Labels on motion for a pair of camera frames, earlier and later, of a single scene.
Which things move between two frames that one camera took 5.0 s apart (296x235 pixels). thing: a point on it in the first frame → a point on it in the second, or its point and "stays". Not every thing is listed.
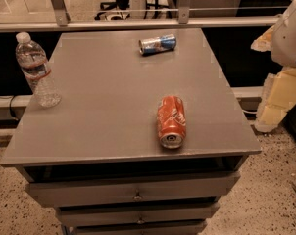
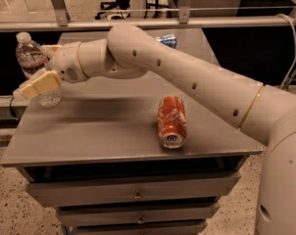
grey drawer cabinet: [146, 139] stays
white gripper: [291, 41] → [66, 63]
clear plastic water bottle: [33, 61] stays
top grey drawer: [50, 193] stays
